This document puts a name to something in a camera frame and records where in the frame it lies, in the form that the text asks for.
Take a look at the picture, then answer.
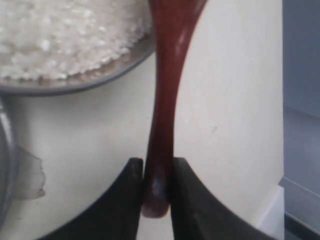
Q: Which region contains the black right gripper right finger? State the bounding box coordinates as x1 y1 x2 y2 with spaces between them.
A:
170 158 271 240

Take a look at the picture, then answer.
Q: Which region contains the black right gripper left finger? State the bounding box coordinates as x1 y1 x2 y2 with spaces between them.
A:
42 158 143 240

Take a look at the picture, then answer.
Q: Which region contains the dark red wooden spoon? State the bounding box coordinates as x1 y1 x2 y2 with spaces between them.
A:
141 0 207 219

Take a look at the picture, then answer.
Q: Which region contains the steel bowl of rice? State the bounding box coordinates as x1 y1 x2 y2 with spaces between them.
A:
0 0 154 96

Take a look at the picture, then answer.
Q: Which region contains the clear tape scrap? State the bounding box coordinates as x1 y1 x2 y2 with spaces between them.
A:
14 146 46 200

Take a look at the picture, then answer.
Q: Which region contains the round steel plate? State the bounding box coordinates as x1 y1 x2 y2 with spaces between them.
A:
0 101 19 226

